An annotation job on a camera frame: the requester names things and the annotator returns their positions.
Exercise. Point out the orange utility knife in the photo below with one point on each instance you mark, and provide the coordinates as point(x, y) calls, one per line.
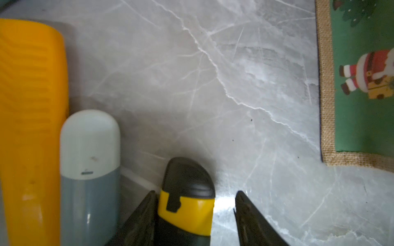
point(34, 106)

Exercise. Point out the green christmas burlap pouch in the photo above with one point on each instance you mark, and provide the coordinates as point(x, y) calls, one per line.
point(356, 69)

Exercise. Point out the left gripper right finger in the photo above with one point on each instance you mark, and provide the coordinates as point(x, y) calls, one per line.
point(253, 228)

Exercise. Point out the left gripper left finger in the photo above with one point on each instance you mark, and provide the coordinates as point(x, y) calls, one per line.
point(139, 228)

